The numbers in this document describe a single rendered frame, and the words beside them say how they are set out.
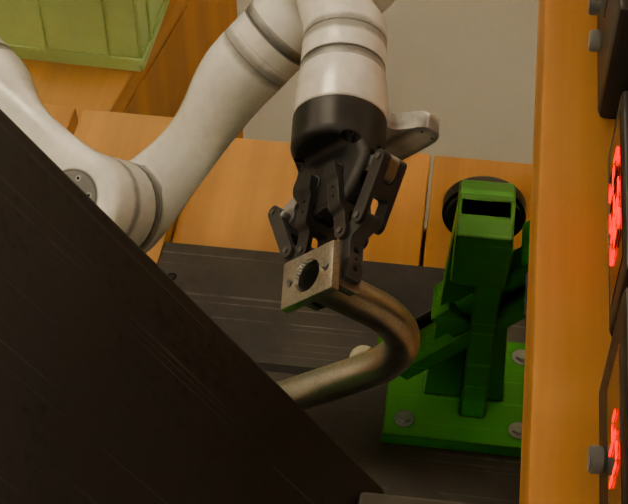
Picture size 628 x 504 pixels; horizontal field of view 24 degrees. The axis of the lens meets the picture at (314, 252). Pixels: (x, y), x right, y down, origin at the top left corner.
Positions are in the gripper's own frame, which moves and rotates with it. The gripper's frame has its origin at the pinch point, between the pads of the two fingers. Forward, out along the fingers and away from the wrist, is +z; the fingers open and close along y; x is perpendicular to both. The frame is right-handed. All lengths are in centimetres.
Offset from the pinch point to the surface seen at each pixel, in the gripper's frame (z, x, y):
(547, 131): 8.2, -12.9, 31.2
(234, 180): -38, 22, -42
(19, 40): -66, 7, -73
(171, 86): -72, 32, -73
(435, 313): -9.5, 22.3, -10.4
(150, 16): -69, 18, -59
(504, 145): -118, 126, -91
